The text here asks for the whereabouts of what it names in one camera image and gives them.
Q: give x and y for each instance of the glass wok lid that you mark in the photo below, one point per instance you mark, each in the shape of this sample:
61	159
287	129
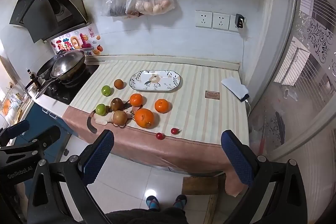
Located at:
68	64

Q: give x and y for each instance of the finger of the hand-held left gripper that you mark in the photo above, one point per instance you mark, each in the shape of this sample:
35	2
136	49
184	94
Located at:
18	126
48	134

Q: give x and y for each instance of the green round fruit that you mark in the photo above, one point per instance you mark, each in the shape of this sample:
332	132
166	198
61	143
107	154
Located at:
100	109
106	90

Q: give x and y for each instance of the brown cloth label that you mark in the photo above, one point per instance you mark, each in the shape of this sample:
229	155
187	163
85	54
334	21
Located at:
212	95

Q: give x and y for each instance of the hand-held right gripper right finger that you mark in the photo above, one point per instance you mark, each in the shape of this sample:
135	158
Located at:
236	158

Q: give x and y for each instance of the floral ceramic plate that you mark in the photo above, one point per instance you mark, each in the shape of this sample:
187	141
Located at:
156	81

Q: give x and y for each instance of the red cherry tomato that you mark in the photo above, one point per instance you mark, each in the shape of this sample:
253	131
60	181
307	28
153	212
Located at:
174	131
160	136

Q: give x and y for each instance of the black gas stove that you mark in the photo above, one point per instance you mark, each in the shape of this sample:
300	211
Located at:
78	83

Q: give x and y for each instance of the black wall charger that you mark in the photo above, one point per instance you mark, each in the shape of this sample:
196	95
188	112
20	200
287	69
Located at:
240	21

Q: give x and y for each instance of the brown round fruit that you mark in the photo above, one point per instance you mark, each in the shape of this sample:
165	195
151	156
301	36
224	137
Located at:
119	83
120	117
116	104

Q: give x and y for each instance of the colourful wall stickers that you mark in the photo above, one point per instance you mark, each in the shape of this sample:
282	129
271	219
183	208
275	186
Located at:
71	43

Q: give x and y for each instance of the floral frosted glass door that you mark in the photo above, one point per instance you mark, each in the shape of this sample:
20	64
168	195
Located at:
315	29

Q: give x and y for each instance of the white wall socket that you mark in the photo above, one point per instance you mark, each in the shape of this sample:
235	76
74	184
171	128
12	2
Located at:
220	20
232	26
203	18

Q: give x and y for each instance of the metal wok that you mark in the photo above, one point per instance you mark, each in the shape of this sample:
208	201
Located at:
44	69

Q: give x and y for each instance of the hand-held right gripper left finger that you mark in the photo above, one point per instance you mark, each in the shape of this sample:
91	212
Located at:
98	157

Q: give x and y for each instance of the blue striped slipper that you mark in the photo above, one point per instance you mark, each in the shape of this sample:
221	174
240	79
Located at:
153	202
180	201

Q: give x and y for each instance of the large orange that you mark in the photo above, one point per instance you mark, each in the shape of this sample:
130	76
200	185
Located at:
144	118

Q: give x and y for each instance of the black range hood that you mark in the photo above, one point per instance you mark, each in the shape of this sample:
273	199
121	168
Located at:
39	8

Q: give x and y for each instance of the wooden stool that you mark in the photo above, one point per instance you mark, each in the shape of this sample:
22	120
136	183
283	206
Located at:
200	184

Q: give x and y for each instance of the person's dark clothing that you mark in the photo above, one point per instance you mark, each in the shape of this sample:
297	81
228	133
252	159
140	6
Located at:
147	216

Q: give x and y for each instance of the small tangerine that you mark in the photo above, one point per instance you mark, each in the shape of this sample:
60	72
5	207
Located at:
161	106
136	100

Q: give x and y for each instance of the white power bank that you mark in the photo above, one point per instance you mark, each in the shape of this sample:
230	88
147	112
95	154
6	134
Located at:
233	86

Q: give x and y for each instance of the striped cat print tablecloth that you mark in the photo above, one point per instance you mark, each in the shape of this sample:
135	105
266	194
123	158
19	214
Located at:
197	116

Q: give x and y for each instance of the blue kitchen cabinet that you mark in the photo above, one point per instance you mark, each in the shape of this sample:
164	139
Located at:
39	115

